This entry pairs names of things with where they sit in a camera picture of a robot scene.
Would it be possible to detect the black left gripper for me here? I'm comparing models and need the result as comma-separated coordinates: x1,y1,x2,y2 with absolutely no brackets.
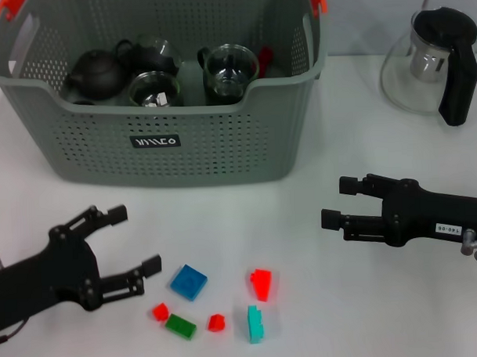
0,202,165,332

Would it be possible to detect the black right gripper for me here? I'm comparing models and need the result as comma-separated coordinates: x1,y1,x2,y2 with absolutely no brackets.
318,169,477,251

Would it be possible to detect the glass teacup with black base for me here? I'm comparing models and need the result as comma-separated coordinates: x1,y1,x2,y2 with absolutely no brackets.
114,32,184,78
128,69,182,109
197,42,261,105
203,82,248,106

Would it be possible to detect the dark red building brick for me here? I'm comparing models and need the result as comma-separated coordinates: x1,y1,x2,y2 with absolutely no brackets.
256,46,276,79

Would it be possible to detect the grey perforated storage basket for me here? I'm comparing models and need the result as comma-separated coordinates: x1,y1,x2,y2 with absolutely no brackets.
0,0,336,194

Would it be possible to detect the blue square building brick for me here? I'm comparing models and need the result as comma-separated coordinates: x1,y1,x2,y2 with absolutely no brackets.
169,263,209,303

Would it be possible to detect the small red building brick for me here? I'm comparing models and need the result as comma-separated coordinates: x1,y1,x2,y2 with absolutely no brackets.
205,312,227,333
151,301,171,323

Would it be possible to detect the green building brick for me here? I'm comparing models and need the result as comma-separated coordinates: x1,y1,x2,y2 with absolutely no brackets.
164,312,199,341

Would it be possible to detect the red wedge building brick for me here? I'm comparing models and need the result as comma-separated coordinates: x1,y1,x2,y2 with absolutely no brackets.
249,268,275,304

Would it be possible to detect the teal building brick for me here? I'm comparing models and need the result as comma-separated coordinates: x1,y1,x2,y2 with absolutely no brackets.
247,305,267,346

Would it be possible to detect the black clay teapot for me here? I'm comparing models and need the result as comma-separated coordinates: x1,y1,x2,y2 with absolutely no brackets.
63,48,130,103

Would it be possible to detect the right wrist cable connector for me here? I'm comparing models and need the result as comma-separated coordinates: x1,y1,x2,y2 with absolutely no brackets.
459,227,477,272

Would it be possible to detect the glass teapot with black handle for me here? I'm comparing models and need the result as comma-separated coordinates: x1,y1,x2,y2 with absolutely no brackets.
377,5,477,130

